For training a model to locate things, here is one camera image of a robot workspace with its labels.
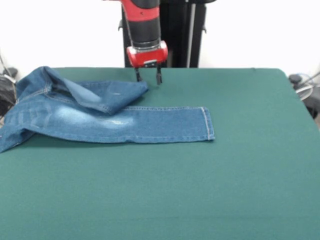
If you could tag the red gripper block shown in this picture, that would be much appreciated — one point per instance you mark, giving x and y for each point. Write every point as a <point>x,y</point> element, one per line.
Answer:
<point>147,56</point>

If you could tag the blue denim jeans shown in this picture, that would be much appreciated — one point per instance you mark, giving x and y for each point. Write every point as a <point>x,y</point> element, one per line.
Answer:
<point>100,122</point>

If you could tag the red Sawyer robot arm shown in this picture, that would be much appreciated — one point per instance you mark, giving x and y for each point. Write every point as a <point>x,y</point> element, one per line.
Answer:
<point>143,22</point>

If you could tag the dark green table cloth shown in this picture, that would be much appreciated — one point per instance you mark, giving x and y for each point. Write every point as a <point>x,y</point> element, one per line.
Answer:
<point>175,187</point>

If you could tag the grey swivel chair base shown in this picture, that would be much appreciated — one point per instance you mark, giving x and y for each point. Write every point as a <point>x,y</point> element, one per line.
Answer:
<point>306,92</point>
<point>10,72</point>

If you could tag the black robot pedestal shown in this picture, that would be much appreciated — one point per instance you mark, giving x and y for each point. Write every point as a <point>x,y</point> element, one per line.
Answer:
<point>185,32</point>

